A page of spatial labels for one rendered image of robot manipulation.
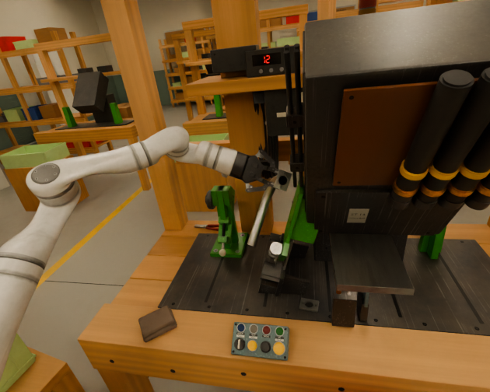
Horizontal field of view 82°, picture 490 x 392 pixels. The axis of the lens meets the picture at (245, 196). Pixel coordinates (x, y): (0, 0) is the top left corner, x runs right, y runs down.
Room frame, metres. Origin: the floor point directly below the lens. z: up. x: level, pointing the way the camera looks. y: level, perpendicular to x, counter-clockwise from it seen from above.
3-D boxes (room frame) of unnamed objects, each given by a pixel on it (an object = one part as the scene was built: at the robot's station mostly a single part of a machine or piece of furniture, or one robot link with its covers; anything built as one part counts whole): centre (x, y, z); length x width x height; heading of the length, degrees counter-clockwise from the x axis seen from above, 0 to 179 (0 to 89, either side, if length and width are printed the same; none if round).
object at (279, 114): (0.98, -0.20, 1.42); 0.17 x 0.12 x 0.15; 76
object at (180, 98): (10.69, 0.73, 1.11); 3.01 x 0.54 x 2.23; 77
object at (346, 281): (0.64, -0.31, 1.11); 0.39 x 0.16 x 0.03; 166
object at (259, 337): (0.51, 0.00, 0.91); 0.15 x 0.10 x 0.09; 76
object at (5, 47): (5.90, 3.87, 1.13); 2.48 x 0.54 x 2.27; 77
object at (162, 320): (0.61, 0.31, 0.91); 0.10 x 0.08 x 0.03; 115
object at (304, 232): (0.71, -0.17, 1.17); 0.13 x 0.12 x 0.20; 76
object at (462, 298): (0.75, -0.25, 0.89); 1.10 x 0.42 x 0.02; 76
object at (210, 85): (1.01, -0.32, 1.52); 0.90 x 0.25 x 0.04; 76
